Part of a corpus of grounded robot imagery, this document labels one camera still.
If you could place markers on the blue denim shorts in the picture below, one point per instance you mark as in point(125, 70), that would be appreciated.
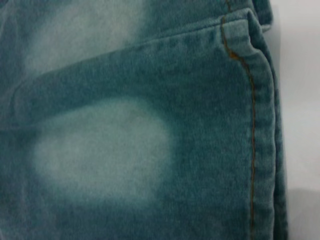
point(150, 125)

